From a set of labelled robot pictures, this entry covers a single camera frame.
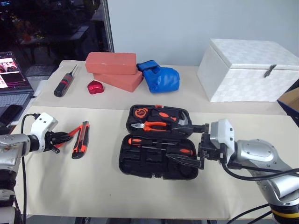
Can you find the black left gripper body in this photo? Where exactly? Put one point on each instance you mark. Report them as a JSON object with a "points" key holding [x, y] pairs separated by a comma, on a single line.
{"points": [[52, 140]]}

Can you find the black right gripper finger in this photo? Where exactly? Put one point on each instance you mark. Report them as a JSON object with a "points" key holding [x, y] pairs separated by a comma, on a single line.
{"points": [[189, 162], [191, 129]]}

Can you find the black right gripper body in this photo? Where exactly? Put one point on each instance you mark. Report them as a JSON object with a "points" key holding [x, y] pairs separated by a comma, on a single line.
{"points": [[209, 148]]}

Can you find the orange slim hand tool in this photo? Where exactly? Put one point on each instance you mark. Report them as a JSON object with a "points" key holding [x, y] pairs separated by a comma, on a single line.
{"points": [[77, 130]]}

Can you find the black plastic tool case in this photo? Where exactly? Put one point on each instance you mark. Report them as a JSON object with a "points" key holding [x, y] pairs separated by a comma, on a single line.
{"points": [[140, 165]]}

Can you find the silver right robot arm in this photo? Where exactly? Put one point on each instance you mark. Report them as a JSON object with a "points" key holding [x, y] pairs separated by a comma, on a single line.
{"points": [[257, 151]]}

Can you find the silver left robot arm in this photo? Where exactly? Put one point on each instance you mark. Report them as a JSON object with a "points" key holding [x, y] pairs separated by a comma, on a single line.
{"points": [[11, 149]]}

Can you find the steel claw hammer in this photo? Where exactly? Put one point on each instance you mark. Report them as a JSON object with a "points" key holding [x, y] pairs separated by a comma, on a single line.
{"points": [[184, 119]]}

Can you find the orange black screwdriver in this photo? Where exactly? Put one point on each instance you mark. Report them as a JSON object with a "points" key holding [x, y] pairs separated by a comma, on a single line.
{"points": [[182, 151], [134, 141]]}

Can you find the orange black utility knife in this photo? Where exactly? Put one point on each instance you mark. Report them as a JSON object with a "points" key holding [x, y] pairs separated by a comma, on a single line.
{"points": [[80, 142]]}

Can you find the black smartphone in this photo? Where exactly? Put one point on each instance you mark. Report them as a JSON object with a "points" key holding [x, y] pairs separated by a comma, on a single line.
{"points": [[10, 114]]}

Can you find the black red precision screwdriver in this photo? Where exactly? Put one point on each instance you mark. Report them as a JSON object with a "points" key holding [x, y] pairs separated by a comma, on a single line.
{"points": [[63, 85]]}

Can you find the beige table cover sheet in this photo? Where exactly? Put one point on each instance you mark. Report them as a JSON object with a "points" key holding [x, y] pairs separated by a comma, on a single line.
{"points": [[93, 186]]}

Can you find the orange black tape measure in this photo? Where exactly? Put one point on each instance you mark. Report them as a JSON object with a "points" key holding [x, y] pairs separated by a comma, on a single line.
{"points": [[140, 112]]}

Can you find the blue boxing glove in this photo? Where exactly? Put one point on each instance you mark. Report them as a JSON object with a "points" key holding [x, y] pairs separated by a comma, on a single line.
{"points": [[163, 80]]}

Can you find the red heart-shaped box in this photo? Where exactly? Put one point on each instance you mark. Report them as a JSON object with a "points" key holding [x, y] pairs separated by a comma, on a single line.
{"points": [[95, 87]]}

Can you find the white woven storage box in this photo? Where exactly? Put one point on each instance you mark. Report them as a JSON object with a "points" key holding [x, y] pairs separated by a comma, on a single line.
{"points": [[245, 84]]}

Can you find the open laptop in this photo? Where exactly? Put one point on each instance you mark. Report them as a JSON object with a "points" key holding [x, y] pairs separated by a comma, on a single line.
{"points": [[11, 77]]}

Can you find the salmon pink brick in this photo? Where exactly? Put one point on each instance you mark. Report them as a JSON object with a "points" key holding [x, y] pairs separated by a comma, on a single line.
{"points": [[109, 63], [123, 81]]}

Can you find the blue cardboard box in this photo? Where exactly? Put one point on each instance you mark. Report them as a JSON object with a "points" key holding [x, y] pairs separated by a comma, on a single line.
{"points": [[289, 102]]}

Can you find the dark metal box latch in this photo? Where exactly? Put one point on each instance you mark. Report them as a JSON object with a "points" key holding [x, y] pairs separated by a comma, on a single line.
{"points": [[269, 70]]}

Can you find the metal pole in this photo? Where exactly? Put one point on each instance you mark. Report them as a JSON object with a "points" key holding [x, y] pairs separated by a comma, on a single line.
{"points": [[108, 25]]}

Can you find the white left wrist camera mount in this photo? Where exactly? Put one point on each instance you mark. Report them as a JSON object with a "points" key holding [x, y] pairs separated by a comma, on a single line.
{"points": [[42, 123]]}

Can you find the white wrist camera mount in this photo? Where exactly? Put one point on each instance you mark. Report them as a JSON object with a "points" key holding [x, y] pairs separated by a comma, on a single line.
{"points": [[42, 123], [219, 130]]}

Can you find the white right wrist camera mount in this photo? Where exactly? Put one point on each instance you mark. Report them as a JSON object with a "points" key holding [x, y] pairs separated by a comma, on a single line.
{"points": [[219, 130]]}

